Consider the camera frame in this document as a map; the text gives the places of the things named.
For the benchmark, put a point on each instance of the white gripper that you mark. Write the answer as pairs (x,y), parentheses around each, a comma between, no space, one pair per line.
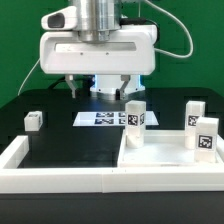
(77,41)

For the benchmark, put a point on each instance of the white square tabletop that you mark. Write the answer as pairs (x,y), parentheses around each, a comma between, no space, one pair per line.
(161,148)

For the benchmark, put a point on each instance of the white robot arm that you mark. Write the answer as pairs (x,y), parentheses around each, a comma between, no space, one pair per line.
(105,86)

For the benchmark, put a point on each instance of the white marker sheet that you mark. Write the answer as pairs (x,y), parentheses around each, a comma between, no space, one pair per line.
(114,118)

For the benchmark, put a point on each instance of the white U-shaped fence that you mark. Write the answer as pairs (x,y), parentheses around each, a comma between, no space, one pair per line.
(14,180)

